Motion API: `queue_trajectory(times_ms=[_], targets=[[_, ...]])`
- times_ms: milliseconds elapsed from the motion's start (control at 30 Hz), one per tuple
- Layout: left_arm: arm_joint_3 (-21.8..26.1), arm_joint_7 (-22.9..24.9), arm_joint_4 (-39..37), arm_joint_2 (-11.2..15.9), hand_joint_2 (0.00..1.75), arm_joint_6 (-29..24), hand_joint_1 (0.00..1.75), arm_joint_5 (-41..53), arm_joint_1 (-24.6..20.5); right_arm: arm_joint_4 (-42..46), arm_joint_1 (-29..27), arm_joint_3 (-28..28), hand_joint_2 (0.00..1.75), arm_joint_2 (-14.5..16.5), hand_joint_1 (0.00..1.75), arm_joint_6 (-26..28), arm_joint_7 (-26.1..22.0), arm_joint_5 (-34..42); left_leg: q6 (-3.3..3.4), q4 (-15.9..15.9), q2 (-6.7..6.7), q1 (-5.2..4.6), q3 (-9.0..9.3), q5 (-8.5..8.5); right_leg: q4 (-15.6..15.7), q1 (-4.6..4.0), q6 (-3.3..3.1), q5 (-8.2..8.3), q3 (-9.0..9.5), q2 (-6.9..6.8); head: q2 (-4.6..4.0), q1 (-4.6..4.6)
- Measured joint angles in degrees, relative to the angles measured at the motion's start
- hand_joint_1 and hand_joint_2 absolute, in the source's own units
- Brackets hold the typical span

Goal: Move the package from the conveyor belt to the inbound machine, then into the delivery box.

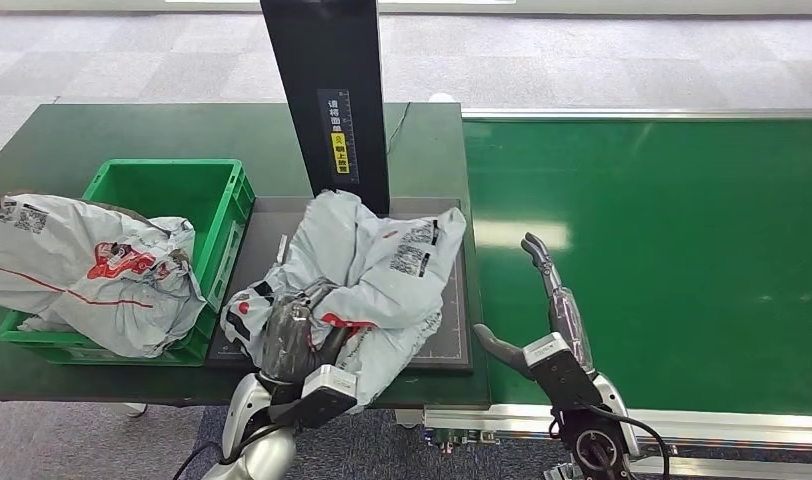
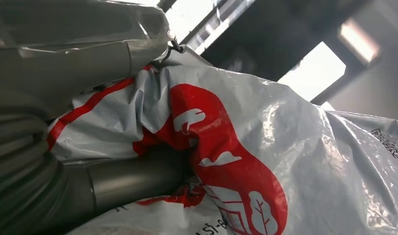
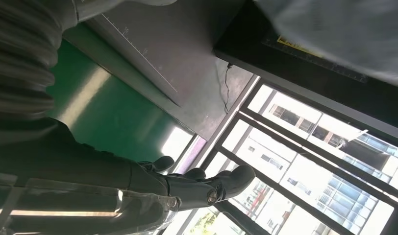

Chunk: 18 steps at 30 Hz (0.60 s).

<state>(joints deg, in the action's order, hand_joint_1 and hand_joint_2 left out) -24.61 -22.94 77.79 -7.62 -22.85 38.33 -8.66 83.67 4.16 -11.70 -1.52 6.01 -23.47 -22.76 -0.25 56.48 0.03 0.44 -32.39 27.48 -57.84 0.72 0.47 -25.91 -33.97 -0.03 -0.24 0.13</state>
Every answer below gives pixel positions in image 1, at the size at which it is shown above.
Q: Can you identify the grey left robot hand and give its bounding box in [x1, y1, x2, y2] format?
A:
[259, 294, 353, 386]

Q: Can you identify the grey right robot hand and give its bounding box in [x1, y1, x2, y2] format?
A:
[472, 231, 596, 381]

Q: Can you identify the white mailer bag black print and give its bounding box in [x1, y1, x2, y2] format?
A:
[219, 189, 469, 416]

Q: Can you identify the green conveyor belt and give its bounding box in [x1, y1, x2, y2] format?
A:
[462, 117, 812, 419]

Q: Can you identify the green plastic crate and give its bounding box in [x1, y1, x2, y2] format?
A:
[0, 157, 257, 368]

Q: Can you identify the black yellow column label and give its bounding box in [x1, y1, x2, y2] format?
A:
[315, 87, 362, 186]

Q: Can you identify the white mailer bag red stripe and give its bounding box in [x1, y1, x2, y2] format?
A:
[0, 192, 208, 359]

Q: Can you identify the black scanner column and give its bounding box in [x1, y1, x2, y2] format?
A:
[259, 0, 392, 216]

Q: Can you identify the dark green table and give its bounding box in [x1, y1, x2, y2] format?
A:
[0, 101, 493, 409]

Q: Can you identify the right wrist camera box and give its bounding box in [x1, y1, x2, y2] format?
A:
[521, 332, 604, 413]

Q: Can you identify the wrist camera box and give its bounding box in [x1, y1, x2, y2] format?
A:
[269, 363, 360, 430]
[521, 332, 604, 413]

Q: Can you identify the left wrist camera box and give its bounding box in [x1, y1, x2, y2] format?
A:
[269, 363, 360, 430]

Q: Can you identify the black scanner base plate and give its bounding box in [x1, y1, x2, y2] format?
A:
[203, 195, 476, 373]

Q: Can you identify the aluminium conveyor frame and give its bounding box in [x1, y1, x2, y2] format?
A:
[395, 107, 812, 480]

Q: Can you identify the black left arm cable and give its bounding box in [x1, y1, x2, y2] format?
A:
[172, 423, 289, 480]

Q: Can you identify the thin black table cable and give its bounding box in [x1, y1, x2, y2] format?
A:
[386, 101, 413, 156]

